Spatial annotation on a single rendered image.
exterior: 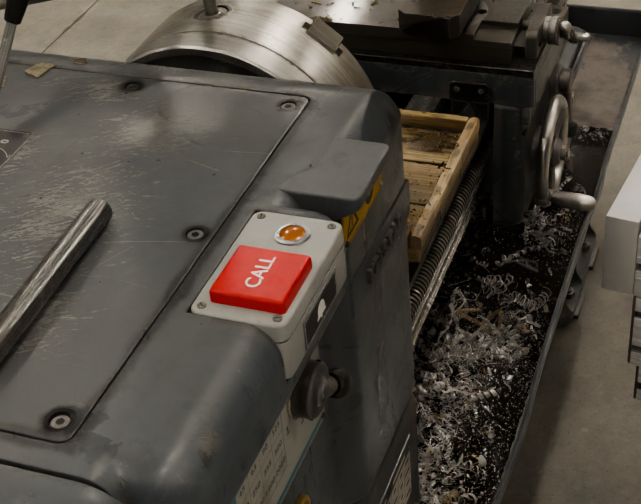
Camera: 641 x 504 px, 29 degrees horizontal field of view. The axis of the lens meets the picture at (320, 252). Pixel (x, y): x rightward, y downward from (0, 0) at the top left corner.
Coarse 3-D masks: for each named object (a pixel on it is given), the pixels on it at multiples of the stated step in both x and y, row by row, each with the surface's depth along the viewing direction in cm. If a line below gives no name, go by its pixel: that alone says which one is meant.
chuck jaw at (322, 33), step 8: (312, 24) 140; (320, 24) 141; (312, 32) 137; (320, 32) 138; (328, 32) 141; (336, 32) 142; (320, 40) 137; (328, 40) 138; (336, 40) 141; (328, 48) 137; (336, 48) 138
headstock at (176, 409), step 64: (64, 64) 125; (128, 64) 124; (0, 128) 115; (64, 128) 115; (128, 128) 114; (192, 128) 113; (256, 128) 112; (320, 128) 111; (384, 128) 116; (0, 192) 107; (64, 192) 106; (128, 192) 105; (192, 192) 104; (256, 192) 104; (384, 192) 118; (0, 256) 99; (128, 256) 98; (192, 256) 97; (384, 256) 119; (64, 320) 92; (128, 320) 91; (192, 320) 91; (384, 320) 124; (0, 384) 87; (64, 384) 86; (128, 384) 86; (192, 384) 85; (256, 384) 87; (320, 384) 105; (384, 384) 127; (0, 448) 82; (64, 448) 81; (128, 448) 81; (192, 448) 81; (256, 448) 88; (320, 448) 117; (384, 448) 131
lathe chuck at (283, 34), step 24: (216, 0) 139; (240, 0) 138; (264, 0) 138; (168, 24) 138; (192, 24) 134; (216, 24) 133; (240, 24) 133; (264, 24) 134; (288, 24) 135; (288, 48) 132; (312, 48) 134; (312, 72) 132; (336, 72) 135; (360, 72) 138
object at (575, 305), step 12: (564, 48) 264; (576, 48) 264; (564, 60) 260; (588, 228) 299; (588, 240) 298; (588, 252) 295; (576, 264) 284; (588, 264) 292; (576, 276) 285; (576, 288) 284; (576, 300) 281; (564, 312) 276; (576, 312) 280; (564, 324) 277
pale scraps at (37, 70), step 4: (76, 60) 125; (80, 60) 125; (84, 60) 125; (36, 64) 125; (40, 64) 125; (44, 64) 125; (48, 64) 125; (52, 64) 125; (32, 68) 124; (36, 68) 124; (40, 68) 124; (44, 68) 124; (48, 68) 124; (28, 72) 123; (32, 72) 123; (36, 72) 123; (40, 72) 123; (44, 72) 123; (4, 76) 123; (36, 76) 123; (4, 80) 123; (4, 84) 122
